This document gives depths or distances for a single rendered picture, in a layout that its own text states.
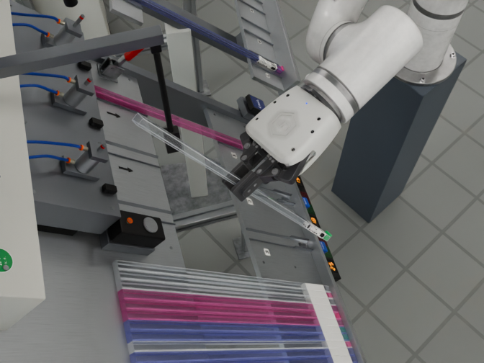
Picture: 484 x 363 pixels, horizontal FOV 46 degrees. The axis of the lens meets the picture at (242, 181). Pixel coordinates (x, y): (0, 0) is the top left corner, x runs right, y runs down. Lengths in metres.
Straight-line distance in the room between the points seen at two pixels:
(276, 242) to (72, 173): 0.49
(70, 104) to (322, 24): 0.37
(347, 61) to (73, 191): 0.39
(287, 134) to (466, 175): 1.54
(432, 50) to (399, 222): 0.80
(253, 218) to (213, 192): 0.98
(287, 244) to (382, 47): 0.48
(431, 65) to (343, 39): 0.70
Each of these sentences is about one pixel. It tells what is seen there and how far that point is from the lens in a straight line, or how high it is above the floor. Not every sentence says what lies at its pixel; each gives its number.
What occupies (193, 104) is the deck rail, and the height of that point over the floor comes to 0.87.
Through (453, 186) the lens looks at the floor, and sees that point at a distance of 2.21.
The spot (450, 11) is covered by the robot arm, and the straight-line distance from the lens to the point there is 1.38.
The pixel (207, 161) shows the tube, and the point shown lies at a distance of 0.72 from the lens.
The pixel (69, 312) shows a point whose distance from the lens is 0.72.
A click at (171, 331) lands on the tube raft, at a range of 0.79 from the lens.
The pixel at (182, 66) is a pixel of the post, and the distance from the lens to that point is 1.49.
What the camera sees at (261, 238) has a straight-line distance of 1.07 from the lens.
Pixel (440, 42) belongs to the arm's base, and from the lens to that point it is 1.45.
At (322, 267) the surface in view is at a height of 0.73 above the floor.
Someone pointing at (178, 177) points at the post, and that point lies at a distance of 2.10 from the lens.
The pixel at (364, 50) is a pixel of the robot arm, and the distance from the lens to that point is 0.80.
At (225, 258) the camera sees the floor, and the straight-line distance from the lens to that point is 1.95.
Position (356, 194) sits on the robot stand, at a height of 0.10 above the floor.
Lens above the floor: 1.80
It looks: 60 degrees down
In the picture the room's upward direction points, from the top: straight up
